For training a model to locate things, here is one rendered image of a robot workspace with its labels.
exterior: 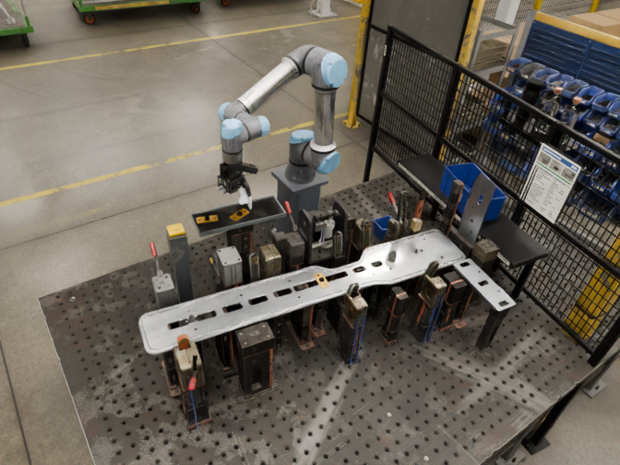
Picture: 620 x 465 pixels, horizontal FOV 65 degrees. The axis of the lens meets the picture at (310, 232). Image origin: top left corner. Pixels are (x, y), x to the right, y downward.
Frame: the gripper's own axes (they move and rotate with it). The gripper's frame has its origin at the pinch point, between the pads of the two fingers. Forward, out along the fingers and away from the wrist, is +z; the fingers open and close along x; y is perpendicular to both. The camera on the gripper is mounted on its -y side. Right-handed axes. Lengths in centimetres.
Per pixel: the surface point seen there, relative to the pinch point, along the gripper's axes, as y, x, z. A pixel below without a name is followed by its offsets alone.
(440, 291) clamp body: -33, 79, 21
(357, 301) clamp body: -4, 59, 19
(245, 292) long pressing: 18.4, 22.1, 23.3
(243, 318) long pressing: 28.1, 30.5, 23.3
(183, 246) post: 23.6, -7.7, 14.3
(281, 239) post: -6.4, 18.1, 13.7
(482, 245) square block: -67, 81, 17
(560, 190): -92, 97, -7
